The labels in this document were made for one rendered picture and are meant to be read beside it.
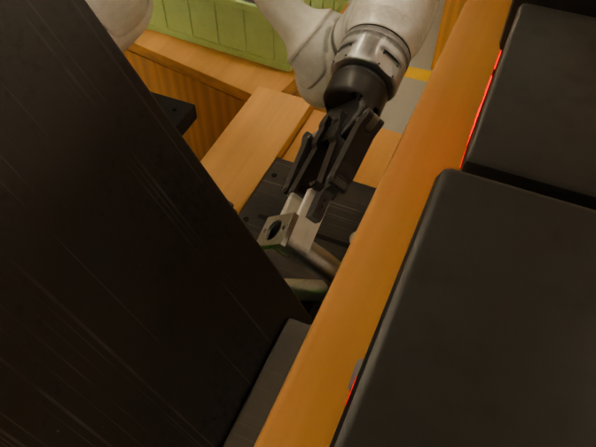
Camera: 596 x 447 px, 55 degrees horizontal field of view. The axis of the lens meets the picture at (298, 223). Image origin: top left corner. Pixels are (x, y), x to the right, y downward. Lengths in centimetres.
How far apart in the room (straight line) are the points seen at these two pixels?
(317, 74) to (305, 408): 71
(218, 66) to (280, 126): 43
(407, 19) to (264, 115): 60
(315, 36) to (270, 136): 42
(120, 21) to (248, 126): 34
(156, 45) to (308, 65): 92
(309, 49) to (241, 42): 77
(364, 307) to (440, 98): 14
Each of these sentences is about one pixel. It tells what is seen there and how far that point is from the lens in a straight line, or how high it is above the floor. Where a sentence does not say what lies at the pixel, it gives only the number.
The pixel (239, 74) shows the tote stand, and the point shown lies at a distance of 161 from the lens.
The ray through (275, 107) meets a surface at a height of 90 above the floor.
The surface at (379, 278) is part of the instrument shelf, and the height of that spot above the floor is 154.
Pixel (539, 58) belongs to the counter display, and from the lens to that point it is 28.
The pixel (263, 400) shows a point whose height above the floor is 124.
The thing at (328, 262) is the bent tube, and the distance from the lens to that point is 65.
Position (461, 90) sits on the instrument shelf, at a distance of 34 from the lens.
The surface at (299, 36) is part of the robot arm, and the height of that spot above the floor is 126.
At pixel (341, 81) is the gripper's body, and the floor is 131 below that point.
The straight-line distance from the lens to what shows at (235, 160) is 120.
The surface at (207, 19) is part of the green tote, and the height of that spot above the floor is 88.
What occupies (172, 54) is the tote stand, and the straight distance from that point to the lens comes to 171.
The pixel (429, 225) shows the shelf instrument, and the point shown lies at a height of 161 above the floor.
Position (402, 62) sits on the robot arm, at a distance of 75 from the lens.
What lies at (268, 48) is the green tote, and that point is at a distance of 160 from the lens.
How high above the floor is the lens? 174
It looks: 51 degrees down
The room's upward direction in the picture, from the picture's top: straight up
